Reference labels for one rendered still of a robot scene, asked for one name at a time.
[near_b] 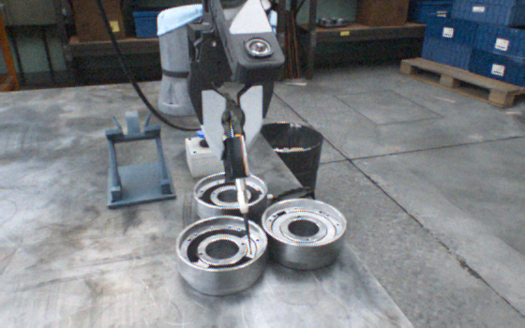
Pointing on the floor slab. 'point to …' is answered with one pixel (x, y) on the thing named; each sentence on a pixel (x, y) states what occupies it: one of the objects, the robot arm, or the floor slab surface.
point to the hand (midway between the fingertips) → (232, 150)
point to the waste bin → (307, 167)
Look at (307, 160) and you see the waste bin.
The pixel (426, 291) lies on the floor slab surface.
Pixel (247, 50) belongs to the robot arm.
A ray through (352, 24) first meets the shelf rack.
